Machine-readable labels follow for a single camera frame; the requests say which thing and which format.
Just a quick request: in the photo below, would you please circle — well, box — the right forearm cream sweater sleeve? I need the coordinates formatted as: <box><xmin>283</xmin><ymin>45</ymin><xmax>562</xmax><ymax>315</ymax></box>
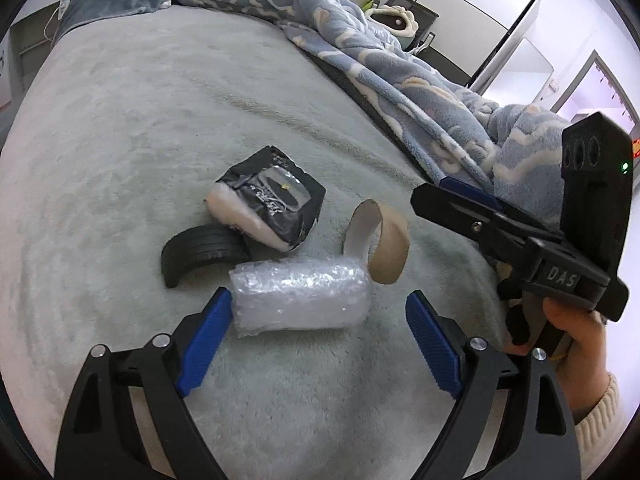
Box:
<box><xmin>575</xmin><ymin>374</ymin><xmax>627</xmax><ymax>479</ymax></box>

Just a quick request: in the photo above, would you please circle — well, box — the right hand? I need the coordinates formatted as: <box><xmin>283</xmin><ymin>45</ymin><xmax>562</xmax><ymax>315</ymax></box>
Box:
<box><xmin>506</xmin><ymin>295</ymin><xmax>620</xmax><ymax>425</ymax></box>

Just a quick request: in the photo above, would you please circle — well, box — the blue patterned fleece blanket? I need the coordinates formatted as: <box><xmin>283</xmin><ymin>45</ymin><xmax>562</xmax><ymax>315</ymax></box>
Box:
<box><xmin>178</xmin><ymin>0</ymin><xmax>568</xmax><ymax>229</ymax></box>

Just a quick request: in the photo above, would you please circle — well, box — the black curved rubber piece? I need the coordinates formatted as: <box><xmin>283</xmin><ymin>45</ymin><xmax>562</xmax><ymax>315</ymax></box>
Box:
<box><xmin>160</xmin><ymin>224</ymin><xmax>250</xmax><ymax>288</ymax></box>

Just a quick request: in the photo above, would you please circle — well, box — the tall cardboard tape core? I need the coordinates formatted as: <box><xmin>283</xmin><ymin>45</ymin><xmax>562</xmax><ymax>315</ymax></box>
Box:
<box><xmin>342</xmin><ymin>200</ymin><xmax>410</xmax><ymax>285</ymax></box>

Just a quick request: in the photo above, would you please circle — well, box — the black foil packet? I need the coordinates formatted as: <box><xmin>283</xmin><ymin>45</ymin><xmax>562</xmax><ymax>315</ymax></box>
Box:
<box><xmin>205</xmin><ymin>145</ymin><xmax>326</xmax><ymax>252</ymax></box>

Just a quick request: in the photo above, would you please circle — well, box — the white wardrobe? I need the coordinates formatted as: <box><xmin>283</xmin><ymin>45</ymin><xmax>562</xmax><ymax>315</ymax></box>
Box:
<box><xmin>381</xmin><ymin>0</ymin><xmax>540</xmax><ymax>93</ymax></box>

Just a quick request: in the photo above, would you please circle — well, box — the cream cat bed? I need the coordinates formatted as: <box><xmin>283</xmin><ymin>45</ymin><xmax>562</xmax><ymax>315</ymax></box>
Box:
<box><xmin>364</xmin><ymin>6</ymin><xmax>419</xmax><ymax>48</ymax></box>

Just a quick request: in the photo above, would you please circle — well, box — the grey green bed sheet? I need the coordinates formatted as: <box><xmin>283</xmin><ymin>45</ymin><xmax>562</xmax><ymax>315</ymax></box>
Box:
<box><xmin>1</xmin><ymin>6</ymin><xmax>500</xmax><ymax>479</ymax></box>

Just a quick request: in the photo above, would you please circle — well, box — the white dressing table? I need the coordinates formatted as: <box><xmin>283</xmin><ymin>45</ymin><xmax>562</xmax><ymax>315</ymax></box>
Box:
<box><xmin>1</xmin><ymin>0</ymin><xmax>70</xmax><ymax>108</ymax></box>

